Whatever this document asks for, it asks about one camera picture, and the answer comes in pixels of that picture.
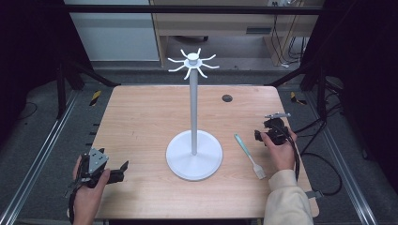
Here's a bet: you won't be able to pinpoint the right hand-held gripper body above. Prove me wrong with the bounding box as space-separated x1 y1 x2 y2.
263 112 292 146

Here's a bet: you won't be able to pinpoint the person's left hand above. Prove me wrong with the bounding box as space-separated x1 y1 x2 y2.
71 155 112 218

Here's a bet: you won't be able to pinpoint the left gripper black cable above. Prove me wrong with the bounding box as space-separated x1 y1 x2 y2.
64 177 83 225

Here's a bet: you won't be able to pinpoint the metal floor rail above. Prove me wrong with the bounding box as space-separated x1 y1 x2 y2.
303 92 380 225
0 89 80 225

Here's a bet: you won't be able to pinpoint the person's right hand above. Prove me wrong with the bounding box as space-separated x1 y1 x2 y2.
260 129 299 173

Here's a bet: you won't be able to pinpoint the grey table edge strap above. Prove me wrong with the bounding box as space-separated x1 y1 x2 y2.
305 190 325 200

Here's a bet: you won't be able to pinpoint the hanging cables under desk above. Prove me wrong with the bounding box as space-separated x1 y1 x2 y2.
269 1 309 69

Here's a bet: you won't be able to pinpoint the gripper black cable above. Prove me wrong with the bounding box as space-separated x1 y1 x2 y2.
64 177 83 225
270 124 301 183

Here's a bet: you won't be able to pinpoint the black metal stand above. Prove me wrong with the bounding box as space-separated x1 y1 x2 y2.
268 59 330 120
55 57 122 120

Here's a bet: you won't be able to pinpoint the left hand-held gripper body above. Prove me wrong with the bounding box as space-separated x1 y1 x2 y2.
78 147 117 188

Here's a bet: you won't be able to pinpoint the light wooden desk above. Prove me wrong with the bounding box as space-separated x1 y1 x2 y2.
149 0 326 68

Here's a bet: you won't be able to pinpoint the white cabinet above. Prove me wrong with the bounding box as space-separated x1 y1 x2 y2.
63 0 161 62

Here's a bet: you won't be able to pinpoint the black horizontal frame bar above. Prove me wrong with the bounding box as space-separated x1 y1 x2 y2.
62 4 324 16

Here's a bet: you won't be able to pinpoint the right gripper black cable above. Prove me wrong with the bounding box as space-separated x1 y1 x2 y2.
270 124 301 183

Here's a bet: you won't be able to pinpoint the white hook rack stand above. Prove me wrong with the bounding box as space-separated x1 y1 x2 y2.
165 47 224 182

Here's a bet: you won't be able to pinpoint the black floor cables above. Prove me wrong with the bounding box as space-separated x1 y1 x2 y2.
294 101 345 197

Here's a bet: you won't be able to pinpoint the yellow black floor marker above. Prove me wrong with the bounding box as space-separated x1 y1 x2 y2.
289 91 308 106
89 90 103 107

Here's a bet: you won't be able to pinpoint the teal handled basting brush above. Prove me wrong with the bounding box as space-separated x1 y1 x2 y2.
234 133 268 181

